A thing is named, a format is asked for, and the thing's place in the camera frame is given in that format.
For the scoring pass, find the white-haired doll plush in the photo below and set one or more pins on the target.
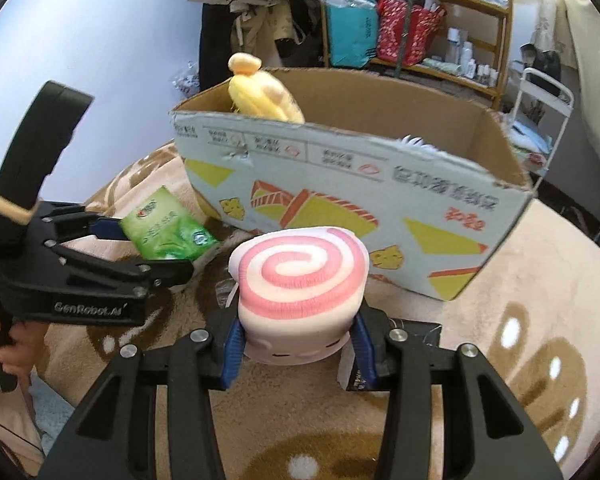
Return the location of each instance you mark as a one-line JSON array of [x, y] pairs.
[[417, 144]]

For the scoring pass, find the wooden shelf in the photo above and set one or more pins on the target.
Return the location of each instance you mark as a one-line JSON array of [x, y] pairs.
[[500, 35]]

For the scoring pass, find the white trolley cart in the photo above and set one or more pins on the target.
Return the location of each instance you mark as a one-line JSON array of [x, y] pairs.
[[540, 110]]

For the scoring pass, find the dark green pole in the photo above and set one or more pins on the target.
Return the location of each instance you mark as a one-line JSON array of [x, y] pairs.
[[409, 20]]

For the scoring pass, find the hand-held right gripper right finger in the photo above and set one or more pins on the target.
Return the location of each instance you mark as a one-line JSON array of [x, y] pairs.
[[365, 355]]

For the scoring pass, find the black hanging garment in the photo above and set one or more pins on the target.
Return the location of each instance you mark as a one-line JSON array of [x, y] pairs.
[[305, 30]]

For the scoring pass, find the floral curtain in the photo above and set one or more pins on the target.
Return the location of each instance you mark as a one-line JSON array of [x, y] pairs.
[[545, 25]]

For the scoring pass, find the plastic bag of snacks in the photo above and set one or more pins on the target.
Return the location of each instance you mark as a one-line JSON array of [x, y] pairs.
[[186, 80]]

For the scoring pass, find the light blue cloth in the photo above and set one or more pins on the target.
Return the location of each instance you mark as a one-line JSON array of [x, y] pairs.
[[52, 405]]

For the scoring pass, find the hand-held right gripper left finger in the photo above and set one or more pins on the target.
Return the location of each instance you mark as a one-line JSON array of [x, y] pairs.
[[232, 355]]

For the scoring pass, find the cream reclining chair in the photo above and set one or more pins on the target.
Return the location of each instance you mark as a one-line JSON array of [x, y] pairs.
[[595, 85]]

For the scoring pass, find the person's left hand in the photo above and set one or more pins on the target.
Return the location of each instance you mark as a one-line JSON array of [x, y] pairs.
[[27, 350]]

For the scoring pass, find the green tissue packet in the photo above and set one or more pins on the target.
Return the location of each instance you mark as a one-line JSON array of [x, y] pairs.
[[165, 225]]

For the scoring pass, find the group of cosmetic bottles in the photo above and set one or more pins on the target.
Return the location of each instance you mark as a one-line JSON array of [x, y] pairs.
[[470, 60]]

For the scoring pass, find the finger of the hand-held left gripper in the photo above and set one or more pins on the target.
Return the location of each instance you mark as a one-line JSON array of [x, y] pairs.
[[107, 230], [170, 272]]

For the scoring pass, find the black hanging coat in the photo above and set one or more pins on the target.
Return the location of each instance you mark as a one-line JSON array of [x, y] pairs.
[[214, 45]]

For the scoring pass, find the pink swirl roll plush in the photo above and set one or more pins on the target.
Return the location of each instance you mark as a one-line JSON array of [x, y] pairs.
[[300, 280]]

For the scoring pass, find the black bag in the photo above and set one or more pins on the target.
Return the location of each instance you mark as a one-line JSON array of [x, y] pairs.
[[542, 62]]

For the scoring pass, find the teal shopping bag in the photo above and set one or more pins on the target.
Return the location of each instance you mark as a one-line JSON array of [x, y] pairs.
[[352, 30]]

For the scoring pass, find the beige hanging garment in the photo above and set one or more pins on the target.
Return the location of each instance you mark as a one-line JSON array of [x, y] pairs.
[[257, 30]]

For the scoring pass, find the printed cardboard box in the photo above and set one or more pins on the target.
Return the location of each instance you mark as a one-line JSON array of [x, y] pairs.
[[330, 170]]

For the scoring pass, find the red patterned bag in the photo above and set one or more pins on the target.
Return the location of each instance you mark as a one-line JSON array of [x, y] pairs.
[[407, 30]]

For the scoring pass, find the yellow dog plush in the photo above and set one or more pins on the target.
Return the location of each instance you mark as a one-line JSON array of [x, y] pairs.
[[260, 92]]

